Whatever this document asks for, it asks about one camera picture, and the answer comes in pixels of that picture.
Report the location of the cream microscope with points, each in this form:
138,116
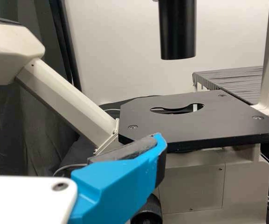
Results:
206,121

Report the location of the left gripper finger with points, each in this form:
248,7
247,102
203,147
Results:
115,184

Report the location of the black platform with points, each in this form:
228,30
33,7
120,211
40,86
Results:
236,84

